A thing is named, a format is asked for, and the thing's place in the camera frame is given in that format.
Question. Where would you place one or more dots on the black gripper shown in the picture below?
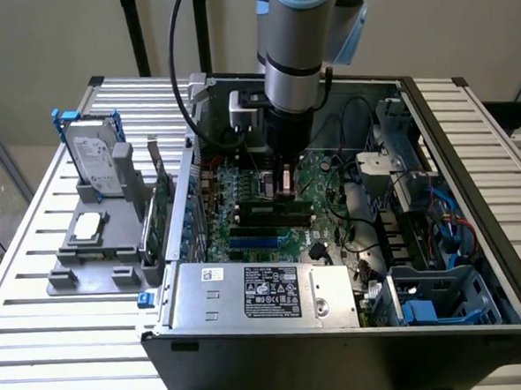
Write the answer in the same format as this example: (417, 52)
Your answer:
(288, 133)

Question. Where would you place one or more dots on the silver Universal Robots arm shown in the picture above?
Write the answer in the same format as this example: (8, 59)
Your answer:
(292, 29)

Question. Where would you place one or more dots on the black RAM slot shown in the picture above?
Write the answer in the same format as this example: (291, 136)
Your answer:
(273, 221)

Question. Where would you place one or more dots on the blue expansion slot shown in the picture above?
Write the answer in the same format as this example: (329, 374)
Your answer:
(254, 240)

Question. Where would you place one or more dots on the CPU socket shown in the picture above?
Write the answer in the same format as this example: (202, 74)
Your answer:
(265, 183)

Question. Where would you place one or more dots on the green Dell motherboard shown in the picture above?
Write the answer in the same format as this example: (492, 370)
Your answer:
(270, 212)

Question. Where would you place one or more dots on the grey metal drive cage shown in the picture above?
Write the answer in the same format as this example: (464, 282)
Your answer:
(395, 151)

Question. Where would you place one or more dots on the green graphics card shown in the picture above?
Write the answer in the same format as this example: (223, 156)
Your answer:
(157, 210)

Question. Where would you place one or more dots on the silver power supply unit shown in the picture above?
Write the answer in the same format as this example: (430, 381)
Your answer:
(262, 294)

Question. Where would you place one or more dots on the black table corner cap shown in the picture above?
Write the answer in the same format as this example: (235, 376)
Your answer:
(460, 82)
(96, 80)

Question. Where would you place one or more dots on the silver hard disk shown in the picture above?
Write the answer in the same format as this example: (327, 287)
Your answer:
(94, 163)

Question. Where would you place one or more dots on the blue plastic clip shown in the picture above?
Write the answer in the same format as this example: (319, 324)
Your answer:
(145, 298)

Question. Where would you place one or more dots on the metal disk bay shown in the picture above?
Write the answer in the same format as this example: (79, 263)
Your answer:
(439, 292)

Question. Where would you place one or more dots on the CPU chip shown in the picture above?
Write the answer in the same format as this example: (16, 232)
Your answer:
(88, 226)

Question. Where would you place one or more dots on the blue plastic latch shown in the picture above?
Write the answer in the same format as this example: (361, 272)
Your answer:
(420, 313)

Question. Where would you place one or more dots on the grey parts rack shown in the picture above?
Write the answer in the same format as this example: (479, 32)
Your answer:
(100, 258)

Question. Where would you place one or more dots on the black open PC case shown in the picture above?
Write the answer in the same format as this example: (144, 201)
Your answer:
(341, 353)

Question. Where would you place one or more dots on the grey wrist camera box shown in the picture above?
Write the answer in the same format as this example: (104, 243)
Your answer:
(244, 109)

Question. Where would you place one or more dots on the black vertical post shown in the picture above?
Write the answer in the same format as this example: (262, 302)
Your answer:
(134, 32)
(201, 28)

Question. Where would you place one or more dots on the blue disk carrier frame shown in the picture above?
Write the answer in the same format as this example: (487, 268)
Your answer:
(116, 120)

